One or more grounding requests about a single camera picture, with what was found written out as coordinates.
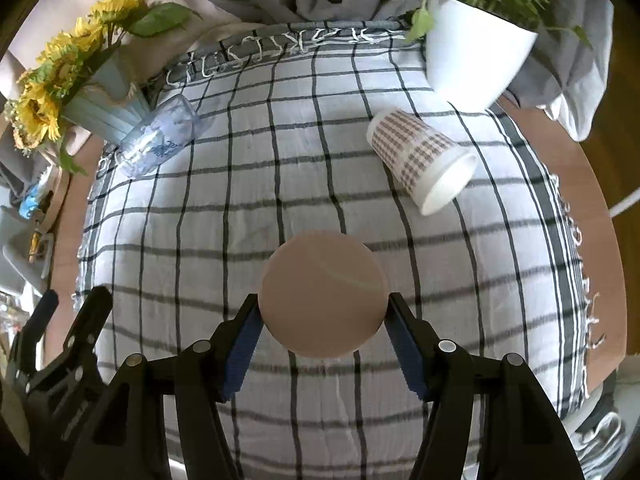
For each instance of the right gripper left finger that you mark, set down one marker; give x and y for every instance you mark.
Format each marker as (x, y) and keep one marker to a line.
(207, 374)

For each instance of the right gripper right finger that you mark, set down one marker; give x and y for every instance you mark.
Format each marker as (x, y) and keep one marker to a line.
(440, 373)

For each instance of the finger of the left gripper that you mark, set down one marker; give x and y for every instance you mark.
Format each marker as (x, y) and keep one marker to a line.
(22, 357)
(61, 396)

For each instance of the pink paper cup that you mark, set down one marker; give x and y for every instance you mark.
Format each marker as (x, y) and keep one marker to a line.
(323, 294)

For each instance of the patterned white paper cup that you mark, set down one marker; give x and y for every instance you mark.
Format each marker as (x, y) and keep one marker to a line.
(432, 168)

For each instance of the clear plastic cup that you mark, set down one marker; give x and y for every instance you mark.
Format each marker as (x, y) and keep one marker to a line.
(159, 137)

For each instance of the checkered grey tablecloth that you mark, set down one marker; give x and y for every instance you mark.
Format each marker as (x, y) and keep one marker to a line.
(329, 175)

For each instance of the grey clothes pile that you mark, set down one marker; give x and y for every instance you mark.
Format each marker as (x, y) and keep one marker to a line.
(599, 449)

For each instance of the sunflower bouquet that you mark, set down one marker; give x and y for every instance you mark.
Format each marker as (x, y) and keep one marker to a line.
(69, 60)

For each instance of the white hoop tube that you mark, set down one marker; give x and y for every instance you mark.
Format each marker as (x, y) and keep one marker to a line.
(625, 203)

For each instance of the blue ribbed vase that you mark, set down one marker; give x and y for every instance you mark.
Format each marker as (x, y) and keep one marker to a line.
(109, 104)

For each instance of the grey curtain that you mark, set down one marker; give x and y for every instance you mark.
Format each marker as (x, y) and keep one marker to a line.
(566, 75)

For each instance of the white plant pot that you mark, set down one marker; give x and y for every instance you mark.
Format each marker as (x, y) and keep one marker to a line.
(471, 55)

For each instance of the pink beige curtain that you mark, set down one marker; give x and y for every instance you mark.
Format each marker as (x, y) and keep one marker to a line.
(145, 57)

